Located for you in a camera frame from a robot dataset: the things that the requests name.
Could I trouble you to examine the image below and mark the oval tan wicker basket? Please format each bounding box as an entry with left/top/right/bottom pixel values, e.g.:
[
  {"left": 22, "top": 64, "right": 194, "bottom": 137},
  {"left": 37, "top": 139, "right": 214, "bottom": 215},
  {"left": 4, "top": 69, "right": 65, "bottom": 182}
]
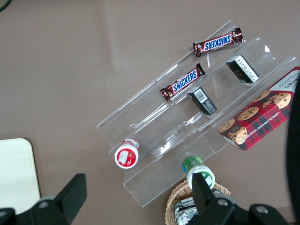
[{"left": 165, "top": 180, "right": 232, "bottom": 225}]

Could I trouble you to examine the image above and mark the small black box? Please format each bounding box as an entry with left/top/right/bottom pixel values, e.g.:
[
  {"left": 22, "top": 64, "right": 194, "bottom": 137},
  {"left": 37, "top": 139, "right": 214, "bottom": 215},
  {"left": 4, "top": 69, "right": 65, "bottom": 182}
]
[
  {"left": 187, "top": 86, "right": 218, "bottom": 116},
  {"left": 225, "top": 54, "right": 260, "bottom": 84}
]

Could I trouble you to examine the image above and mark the green lidded cup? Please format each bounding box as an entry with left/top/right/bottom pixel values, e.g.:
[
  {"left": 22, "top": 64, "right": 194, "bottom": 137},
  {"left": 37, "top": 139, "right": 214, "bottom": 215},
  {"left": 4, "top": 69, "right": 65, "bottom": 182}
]
[{"left": 182, "top": 155, "right": 216, "bottom": 190}]

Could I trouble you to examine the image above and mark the red lidded cup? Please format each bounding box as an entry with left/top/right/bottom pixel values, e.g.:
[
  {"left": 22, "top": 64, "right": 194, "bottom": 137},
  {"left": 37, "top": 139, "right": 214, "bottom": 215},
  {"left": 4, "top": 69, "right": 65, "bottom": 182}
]
[{"left": 114, "top": 137, "right": 141, "bottom": 169}]

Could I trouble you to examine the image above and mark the red tartan cookie box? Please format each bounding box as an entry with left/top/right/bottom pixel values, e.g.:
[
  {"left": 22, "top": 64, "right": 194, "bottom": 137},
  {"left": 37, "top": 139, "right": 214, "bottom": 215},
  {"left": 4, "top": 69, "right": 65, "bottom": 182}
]
[{"left": 217, "top": 66, "right": 300, "bottom": 152}]

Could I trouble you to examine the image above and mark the beige plastic tray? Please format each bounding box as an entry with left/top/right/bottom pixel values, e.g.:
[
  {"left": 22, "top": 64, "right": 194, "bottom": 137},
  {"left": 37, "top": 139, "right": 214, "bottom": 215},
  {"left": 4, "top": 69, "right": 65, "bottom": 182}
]
[{"left": 0, "top": 138, "right": 42, "bottom": 215}]

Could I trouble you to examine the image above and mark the brown snickers bar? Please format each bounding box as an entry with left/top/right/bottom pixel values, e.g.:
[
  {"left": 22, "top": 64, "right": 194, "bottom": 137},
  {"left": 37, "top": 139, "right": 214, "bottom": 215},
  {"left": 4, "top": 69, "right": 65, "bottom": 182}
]
[
  {"left": 193, "top": 27, "right": 244, "bottom": 58},
  {"left": 160, "top": 63, "right": 206, "bottom": 103}
]

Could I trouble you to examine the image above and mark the silver foil pack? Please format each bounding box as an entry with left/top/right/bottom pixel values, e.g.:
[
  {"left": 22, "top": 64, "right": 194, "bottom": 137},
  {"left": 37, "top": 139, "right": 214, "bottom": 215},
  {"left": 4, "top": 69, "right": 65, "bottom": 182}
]
[{"left": 172, "top": 196, "right": 200, "bottom": 225}]

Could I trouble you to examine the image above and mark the clear acrylic step display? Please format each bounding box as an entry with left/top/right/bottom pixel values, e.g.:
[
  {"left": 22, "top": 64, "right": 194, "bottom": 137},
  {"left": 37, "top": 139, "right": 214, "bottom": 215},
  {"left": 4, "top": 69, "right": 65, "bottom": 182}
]
[{"left": 96, "top": 20, "right": 300, "bottom": 208}]

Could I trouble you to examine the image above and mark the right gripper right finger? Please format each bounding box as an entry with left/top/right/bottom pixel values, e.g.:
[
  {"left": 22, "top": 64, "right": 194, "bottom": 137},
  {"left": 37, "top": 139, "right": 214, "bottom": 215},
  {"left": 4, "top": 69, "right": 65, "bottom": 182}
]
[{"left": 187, "top": 173, "right": 238, "bottom": 225}]

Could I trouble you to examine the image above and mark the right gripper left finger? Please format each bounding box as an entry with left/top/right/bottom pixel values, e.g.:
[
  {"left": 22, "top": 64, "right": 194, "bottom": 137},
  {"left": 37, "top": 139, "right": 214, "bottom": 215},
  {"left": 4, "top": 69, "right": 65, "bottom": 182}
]
[{"left": 16, "top": 173, "right": 88, "bottom": 225}]

